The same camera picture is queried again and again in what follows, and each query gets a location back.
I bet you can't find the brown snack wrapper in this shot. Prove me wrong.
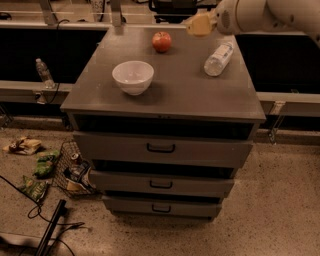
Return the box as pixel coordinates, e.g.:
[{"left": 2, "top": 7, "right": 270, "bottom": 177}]
[{"left": 3, "top": 137, "right": 41, "bottom": 155}]

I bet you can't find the dark snack bag in basket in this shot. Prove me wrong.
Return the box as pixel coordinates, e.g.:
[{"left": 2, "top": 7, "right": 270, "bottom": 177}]
[{"left": 63, "top": 161, "right": 94, "bottom": 192}]

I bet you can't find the black bar stand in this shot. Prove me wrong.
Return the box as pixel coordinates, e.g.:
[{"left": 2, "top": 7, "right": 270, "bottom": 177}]
[{"left": 34, "top": 200, "right": 66, "bottom": 256}]

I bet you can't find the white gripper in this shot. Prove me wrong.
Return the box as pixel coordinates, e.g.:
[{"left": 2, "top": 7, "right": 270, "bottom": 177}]
[{"left": 185, "top": 0, "right": 270, "bottom": 37}]

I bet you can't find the wire mesh basket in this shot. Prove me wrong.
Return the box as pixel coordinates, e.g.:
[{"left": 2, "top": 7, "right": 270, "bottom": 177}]
[{"left": 53, "top": 140, "right": 96, "bottom": 198}]

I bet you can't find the clear plastic bottle lying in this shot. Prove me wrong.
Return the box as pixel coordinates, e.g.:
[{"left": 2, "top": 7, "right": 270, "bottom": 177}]
[{"left": 204, "top": 42, "right": 234, "bottom": 77}]

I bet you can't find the red apple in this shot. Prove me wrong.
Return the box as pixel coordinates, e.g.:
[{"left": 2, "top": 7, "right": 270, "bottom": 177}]
[{"left": 152, "top": 31, "right": 171, "bottom": 53}]

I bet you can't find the black office chair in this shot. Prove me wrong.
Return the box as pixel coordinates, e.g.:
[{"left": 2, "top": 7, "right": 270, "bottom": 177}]
[{"left": 148, "top": 0, "right": 218, "bottom": 24}]

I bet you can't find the middle grey drawer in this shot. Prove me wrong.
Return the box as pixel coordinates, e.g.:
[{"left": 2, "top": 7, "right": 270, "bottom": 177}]
[{"left": 89, "top": 170, "right": 234, "bottom": 198}]

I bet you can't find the small standing water bottle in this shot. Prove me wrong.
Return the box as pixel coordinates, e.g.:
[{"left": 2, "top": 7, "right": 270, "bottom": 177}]
[{"left": 36, "top": 58, "right": 55, "bottom": 89}]

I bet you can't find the top grey drawer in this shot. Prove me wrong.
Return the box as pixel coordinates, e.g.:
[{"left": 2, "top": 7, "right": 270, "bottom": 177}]
[{"left": 73, "top": 131, "right": 252, "bottom": 168}]

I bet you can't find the grey drawer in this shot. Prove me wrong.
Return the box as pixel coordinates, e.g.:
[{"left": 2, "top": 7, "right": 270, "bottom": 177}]
[
  {"left": 89, "top": 170, "right": 234, "bottom": 198},
  {"left": 102, "top": 196, "right": 222, "bottom": 218},
  {"left": 73, "top": 131, "right": 252, "bottom": 168}
]

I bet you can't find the bottom grey drawer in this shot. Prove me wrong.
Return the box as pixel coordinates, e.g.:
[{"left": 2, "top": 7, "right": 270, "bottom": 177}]
[{"left": 102, "top": 196, "right": 222, "bottom": 218}]

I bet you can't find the green chip bag upper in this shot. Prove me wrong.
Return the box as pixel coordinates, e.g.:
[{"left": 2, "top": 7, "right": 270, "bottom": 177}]
[{"left": 33, "top": 150, "right": 60, "bottom": 179}]

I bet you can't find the grey drawer cabinet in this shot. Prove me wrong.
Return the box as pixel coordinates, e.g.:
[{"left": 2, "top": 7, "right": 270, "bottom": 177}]
[{"left": 61, "top": 26, "right": 265, "bottom": 205}]

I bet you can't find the black floor cable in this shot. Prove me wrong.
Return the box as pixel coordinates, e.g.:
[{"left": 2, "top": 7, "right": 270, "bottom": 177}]
[{"left": 0, "top": 173, "right": 86, "bottom": 256}]

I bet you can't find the green chip bag lower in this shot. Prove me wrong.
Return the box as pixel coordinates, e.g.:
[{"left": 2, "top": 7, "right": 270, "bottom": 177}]
[{"left": 19, "top": 176, "right": 48, "bottom": 203}]

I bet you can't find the white ceramic bowl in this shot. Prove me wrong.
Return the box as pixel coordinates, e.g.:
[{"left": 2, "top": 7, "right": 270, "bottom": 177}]
[{"left": 112, "top": 61, "right": 154, "bottom": 95}]

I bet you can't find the soda can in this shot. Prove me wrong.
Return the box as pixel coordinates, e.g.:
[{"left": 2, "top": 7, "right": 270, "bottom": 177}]
[{"left": 70, "top": 153, "right": 82, "bottom": 165}]

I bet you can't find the green chip bag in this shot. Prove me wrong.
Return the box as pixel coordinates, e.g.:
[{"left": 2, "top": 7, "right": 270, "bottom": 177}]
[
  {"left": 33, "top": 150, "right": 60, "bottom": 179},
  {"left": 19, "top": 176, "right": 48, "bottom": 203}
]

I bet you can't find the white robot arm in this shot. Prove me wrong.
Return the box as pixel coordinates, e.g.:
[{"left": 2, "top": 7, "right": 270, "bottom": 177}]
[{"left": 185, "top": 0, "right": 320, "bottom": 47}]

